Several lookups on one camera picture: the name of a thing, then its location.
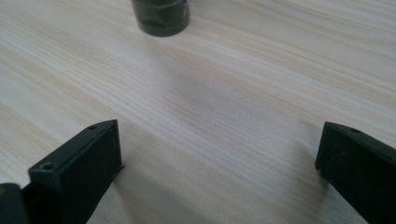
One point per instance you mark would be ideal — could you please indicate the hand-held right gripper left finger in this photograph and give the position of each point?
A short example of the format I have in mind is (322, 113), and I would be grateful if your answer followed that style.
(81, 168)

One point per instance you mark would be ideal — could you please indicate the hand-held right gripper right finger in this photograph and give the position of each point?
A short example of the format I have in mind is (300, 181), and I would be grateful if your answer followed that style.
(361, 168)

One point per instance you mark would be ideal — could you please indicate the black cylindrical container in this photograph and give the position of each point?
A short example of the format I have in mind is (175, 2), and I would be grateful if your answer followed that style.
(162, 17)

